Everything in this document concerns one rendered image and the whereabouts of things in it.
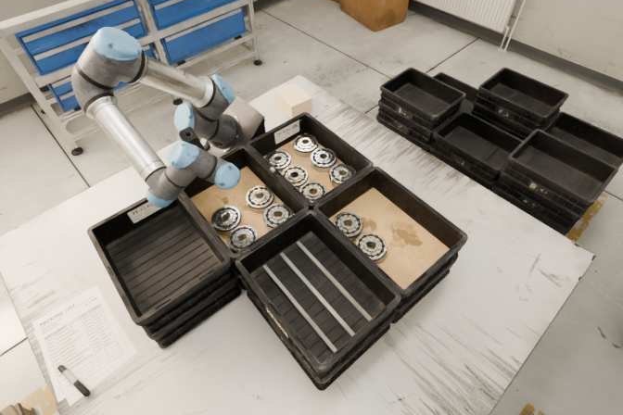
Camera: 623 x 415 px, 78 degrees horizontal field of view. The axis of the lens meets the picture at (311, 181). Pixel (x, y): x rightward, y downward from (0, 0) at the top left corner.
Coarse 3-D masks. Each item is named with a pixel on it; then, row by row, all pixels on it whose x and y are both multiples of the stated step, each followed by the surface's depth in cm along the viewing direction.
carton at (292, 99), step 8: (280, 88) 194; (288, 88) 194; (296, 88) 194; (280, 96) 190; (288, 96) 190; (296, 96) 189; (304, 96) 189; (280, 104) 194; (288, 104) 186; (296, 104) 186; (304, 104) 188; (288, 112) 190; (296, 112) 189
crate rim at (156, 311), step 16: (128, 208) 126; (96, 224) 122; (96, 240) 119; (224, 256) 114; (112, 272) 111; (208, 272) 110; (192, 288) 108; (128, 304) 106; (160, 304) 105; (144, 320) 102
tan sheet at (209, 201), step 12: (240, 180) 147; (252, 180) 147; (204, 192) 143; (216, 192) 143; (228, 192) 143; (240, 192) 143; (204, 204) 140; (216, 204) 139; (228, 204) 139; (240, 204) 139; (204, 216) 136; (252, 216) 136; (264, 228) 132
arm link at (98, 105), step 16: (80, 80) 108; (80, 96) 110; (96, 96) 110; (112, 96) 113; (96, 112) 110; (112, 112) 110; (112, 128) 109; (128, 128) 110; (128, 144) 109; (144, 144) 111; (128, 160) 110; (144, 160) 108; (160, 160) 111; (144, 176) 109; (160, 176) 108; (160, 192) 108; (176, 192) 108
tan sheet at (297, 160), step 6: (288, 144) 159; (318, 144) 159; (288, 150) 157; (294, 156) 155; (294, 162) 152; (300, 162) 152; (306, 162) 152; (342, 162) 152; (306, 168) 150; (312, 174) 148; (318, 174) 148; (324, 174) 148; (312, 180) 146; (318, 180) 146; (324, 180) 146; (330, 186) 144
